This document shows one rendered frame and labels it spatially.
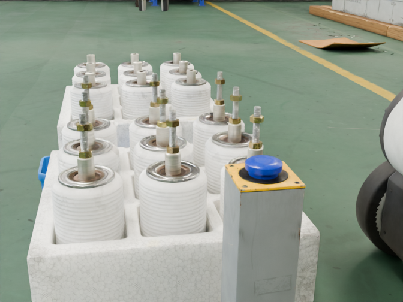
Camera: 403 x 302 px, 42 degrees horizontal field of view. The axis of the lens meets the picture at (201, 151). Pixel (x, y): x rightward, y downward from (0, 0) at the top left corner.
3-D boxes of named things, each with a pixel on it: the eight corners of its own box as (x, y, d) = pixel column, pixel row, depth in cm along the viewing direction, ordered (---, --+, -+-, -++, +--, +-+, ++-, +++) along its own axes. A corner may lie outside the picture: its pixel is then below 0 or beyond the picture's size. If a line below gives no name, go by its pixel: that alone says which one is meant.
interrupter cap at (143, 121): (127, 127, 92) (127, 123, 92) (144, 116, 99) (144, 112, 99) (167, 132, 90) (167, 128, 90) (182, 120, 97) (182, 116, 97)
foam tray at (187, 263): (243, 217, 114) (246, 139, 108) (310, 338, 78) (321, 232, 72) (59, 232, 107) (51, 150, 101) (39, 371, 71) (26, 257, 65)
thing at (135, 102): (161, 147, 135) (159, 78, 128) (165, 161, 126) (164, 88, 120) (123, 150, 133) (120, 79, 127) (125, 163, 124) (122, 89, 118)
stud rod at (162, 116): (164, 134, 84) (164, 88, 81) (167, 136, 83) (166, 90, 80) (159, 135, 83) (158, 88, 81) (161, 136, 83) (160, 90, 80)
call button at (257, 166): (274, 170, 59) (276, 153, 58) (286, 184, 55) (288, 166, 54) (240, 172, 58) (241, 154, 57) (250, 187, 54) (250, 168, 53)
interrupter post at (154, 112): (146, 124, 94) (146, 107, 93) (152, 121, 96) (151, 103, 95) (159, 126, 93) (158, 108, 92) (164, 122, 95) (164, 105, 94)
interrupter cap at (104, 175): (50, 190, 67) (50, 184, 67) (67, 168, 75) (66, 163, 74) (108, 191, 67) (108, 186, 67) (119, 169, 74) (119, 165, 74)
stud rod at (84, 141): (81, 168, 70) (77, 114, 67) (84, 165, 71) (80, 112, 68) (87, 169, 70) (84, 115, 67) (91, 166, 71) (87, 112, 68)
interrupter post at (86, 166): (75, 182, 70) (74, 159, 69) (80, 175, 72) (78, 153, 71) (93, 183, 70) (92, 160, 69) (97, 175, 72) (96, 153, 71)
